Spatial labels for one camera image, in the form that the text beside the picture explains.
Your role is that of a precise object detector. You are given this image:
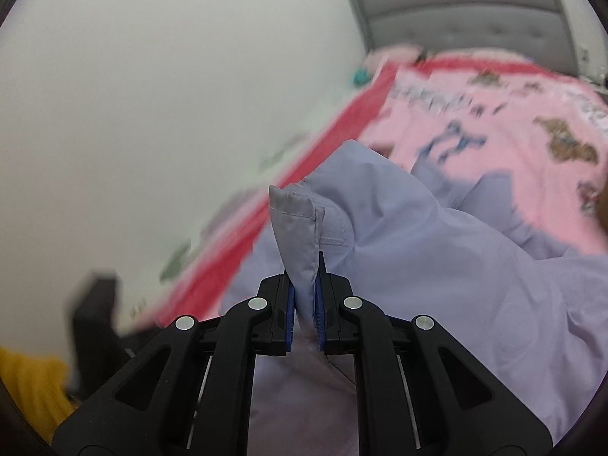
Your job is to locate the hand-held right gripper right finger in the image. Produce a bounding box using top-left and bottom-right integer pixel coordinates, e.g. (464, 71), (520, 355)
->
(313, 252), (554, 456)

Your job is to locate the pink printed blanket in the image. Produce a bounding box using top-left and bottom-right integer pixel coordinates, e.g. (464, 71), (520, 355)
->
(128, 46), (608, 333)

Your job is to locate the grey upholstered headboard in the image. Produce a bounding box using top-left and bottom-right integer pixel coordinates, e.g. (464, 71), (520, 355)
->
(350, 0), (583, 77)

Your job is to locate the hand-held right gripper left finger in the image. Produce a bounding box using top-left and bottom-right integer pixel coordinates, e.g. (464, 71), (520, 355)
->
(51, 273), (298, 456)

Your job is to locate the lilac puffer jacket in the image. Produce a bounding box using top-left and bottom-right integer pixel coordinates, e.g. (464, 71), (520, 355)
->
(216, 140), (608, 456)

